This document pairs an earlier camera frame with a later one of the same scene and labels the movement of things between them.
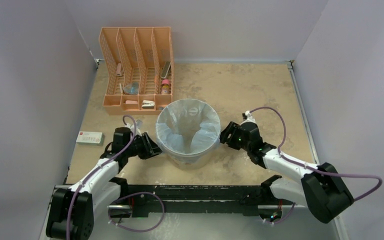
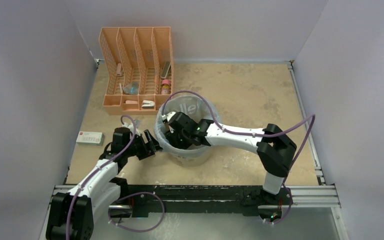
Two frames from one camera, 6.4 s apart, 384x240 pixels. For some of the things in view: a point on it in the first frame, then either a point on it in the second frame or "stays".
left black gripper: (150, 149) stays
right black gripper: (231, 129) -> (172, 136)
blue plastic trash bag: (188, 128) stays
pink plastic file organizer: (138, 65) stays
